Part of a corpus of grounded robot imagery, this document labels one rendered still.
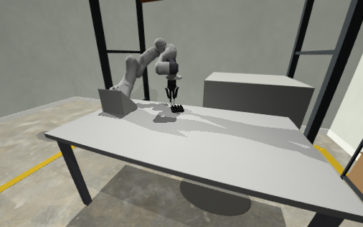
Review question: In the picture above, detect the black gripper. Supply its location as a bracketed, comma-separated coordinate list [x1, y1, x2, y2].
[165, 80, 179, 106]

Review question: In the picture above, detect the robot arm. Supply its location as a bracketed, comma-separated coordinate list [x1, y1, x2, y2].
[110, 38, 182, 98]

